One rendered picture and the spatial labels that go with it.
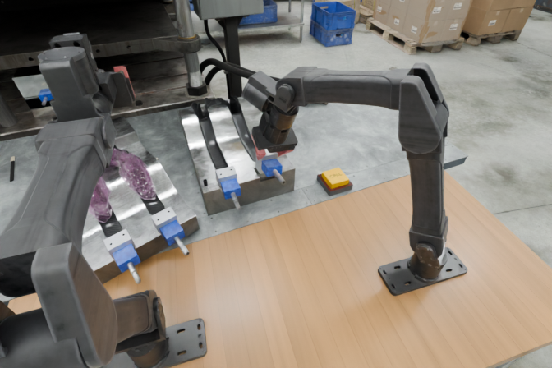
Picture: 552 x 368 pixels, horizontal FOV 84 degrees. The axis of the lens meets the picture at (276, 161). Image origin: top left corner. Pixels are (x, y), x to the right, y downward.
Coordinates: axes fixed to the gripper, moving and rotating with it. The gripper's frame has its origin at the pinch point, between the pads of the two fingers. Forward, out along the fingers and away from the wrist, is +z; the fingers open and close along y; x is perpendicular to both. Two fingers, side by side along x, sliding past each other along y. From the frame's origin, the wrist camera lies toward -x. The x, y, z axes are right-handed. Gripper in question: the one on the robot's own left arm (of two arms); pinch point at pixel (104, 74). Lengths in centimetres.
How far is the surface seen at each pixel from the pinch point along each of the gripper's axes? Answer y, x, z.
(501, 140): -250, 118, 80
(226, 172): -20.9, 27.9, -3.7
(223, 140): -22.8, 30.4, 15.3
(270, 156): -32.9, 25.0, -4.3
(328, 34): -200, 93, 318
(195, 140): -14.1, 29.6, 16.4
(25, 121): 51, 39, 65
